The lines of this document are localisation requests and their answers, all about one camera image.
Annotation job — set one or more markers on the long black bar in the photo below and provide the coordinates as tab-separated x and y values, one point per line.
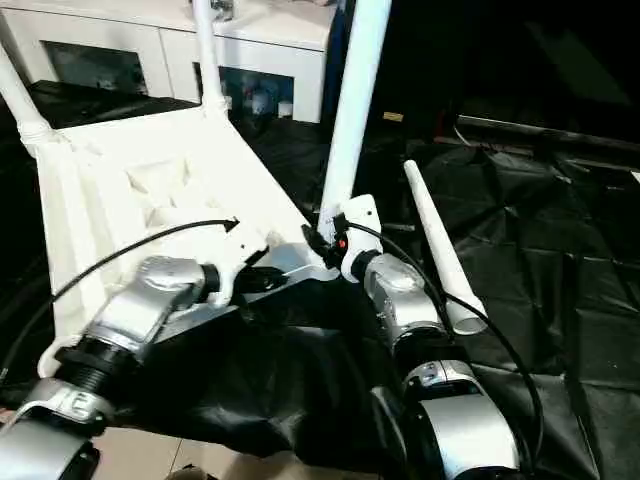
550	135

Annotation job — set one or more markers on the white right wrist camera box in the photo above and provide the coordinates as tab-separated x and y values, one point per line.
360	215

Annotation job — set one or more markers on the white cabinet with glass doors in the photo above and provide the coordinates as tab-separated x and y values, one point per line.
120	40

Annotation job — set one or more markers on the black plastic mat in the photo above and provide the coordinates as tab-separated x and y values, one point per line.
560	270

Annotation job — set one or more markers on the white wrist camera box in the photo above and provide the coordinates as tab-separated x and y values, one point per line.
360	215
238	262

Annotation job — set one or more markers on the grey object on cabinet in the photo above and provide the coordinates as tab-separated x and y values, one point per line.
222	8

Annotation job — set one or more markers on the white plastic table leg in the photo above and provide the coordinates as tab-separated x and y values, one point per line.
355	100
440	250
20	95
208	55

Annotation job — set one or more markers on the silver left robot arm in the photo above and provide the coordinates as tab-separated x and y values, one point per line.
130	320

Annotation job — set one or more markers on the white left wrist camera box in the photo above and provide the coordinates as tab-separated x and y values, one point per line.
238	262

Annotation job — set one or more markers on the small tan label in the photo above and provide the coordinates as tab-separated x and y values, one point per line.
393	116

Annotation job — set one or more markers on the white plastic table top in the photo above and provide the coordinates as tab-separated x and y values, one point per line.
160	170

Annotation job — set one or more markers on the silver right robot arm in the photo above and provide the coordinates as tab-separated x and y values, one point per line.
420	350

